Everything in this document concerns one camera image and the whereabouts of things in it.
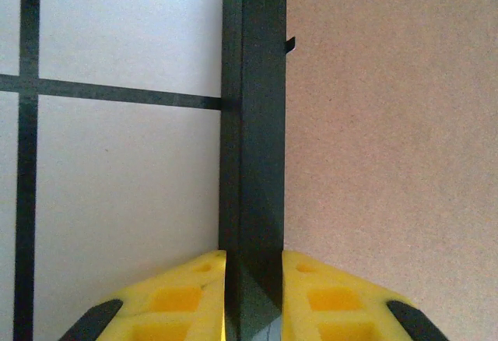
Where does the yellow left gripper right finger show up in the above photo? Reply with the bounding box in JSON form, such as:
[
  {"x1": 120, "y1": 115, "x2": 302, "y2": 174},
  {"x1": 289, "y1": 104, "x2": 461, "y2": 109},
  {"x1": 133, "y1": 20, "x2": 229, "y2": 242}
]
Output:
[{"x1": 282, "y1": 250, "x2": 448, "y2": 341}]

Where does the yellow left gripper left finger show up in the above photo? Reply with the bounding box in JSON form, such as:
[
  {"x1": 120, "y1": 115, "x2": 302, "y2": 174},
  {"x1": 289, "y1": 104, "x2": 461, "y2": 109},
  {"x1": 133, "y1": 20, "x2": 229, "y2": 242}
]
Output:
[{"x1": 58, "y1": 249, "x2": 227, "y2": 341}]

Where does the brown backing board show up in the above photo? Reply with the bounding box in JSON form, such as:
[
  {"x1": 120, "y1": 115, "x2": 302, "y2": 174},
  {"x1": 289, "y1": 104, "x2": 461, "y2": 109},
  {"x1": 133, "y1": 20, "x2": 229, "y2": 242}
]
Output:
[{"x1": 282, "y1": 0, "x2": 498, "y2": 341}]

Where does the black picture frame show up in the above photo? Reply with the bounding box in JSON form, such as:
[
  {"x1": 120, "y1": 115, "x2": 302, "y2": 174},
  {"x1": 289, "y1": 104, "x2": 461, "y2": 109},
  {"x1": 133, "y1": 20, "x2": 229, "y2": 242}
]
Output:
[{"x1": 219, "y1": 0, "x2": 498, "y2": 341}]

